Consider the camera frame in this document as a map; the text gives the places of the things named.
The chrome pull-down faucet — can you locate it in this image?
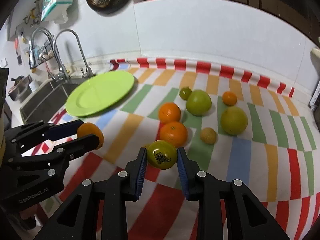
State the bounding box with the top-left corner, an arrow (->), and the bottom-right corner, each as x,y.
28,27 -> 70,82

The yellow-green pear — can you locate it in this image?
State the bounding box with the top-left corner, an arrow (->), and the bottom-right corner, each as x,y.
220,106 -> 248,136

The pot by sink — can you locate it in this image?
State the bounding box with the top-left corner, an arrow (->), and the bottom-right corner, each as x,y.
8,75 -> 33,101

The large green apple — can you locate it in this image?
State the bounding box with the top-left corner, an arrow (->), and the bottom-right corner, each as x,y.
185,89 -> 212,116

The steel sink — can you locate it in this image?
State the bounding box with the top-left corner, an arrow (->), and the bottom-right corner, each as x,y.
20,78 -> 84,124

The small orange back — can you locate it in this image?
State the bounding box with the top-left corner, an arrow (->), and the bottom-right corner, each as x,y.
222,91 -> 238,106

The small green fruit back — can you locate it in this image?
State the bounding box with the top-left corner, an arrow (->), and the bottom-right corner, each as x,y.
179,87 -> 192,101

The wire sponge basket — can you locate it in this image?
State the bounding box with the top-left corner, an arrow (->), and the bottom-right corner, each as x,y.
36,40 -> 55,64

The teal tissue pack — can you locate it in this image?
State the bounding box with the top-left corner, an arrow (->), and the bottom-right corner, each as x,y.
41,0 -> 73,24

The green plate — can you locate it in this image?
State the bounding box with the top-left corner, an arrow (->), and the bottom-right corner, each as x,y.
65,70 -> 135,117

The wall tap yellow handle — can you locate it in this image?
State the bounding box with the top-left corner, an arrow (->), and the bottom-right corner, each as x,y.
23,0 -> 41,27

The orange mandarin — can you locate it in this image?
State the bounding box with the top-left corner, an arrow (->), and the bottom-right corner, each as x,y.
158,102 -> 181,124
159,121 -> 188,148

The slim gooseneck faucet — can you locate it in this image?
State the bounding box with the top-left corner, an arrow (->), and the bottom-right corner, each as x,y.
53,29 -> 95,80

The orange mandarin upper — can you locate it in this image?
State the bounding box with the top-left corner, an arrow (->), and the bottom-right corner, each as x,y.
158,102 -> 181,124

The brown kiwi right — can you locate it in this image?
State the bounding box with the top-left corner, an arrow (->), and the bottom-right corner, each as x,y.
200,127 -> 217,145

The small green tomato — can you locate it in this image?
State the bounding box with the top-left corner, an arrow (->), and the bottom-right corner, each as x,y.
147,140 -> 177,170

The orange mandarin lower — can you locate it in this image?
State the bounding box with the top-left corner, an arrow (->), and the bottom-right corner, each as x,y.
159,121 -> 188,148

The colourful striped table cloth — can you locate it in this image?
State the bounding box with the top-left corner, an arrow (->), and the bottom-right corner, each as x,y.
41,58 -> 319,239

